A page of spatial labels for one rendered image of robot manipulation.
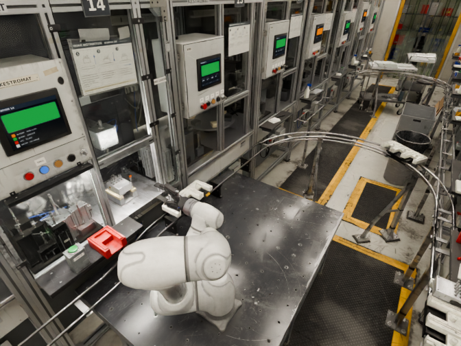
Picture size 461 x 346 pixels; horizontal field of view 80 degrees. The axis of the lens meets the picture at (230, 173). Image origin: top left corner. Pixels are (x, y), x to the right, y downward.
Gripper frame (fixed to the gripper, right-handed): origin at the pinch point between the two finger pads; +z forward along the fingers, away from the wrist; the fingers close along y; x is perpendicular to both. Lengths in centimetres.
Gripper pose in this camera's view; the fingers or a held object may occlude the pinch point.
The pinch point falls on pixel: (160, 191)
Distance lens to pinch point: 157.7
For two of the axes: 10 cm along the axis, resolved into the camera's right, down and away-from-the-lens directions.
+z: -8.3, -3.2, 4.6
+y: 0.1, -8.3, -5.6
